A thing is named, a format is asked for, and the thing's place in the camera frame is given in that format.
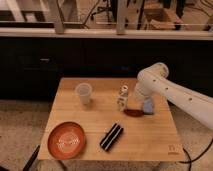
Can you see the small clear plastic bottle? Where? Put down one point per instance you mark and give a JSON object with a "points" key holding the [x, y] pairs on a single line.
{"points": [[122, 98]]}

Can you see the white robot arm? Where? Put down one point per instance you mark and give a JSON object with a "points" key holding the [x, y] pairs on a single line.
{"points": [[153, 79]]}

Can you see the translucent plastic cup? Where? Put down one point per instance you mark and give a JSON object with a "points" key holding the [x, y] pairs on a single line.
{"points": [[84, 91]]}

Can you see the small dark red dish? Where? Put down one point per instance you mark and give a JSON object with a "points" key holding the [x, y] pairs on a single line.
{"points": [[133, 112]]}

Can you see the wooden table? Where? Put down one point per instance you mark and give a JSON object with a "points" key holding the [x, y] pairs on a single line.
{"points": [[100, 119]]}

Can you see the blue sponge block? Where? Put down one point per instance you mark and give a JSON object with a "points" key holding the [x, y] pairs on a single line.
{"points": [[148, 107]]}

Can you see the orange ribbed bowl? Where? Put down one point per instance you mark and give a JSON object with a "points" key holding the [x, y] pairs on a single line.
{"points": [[66, 140]]}

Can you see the cardboard box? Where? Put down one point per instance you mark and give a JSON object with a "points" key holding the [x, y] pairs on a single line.
{"points": [[160, 18]]}

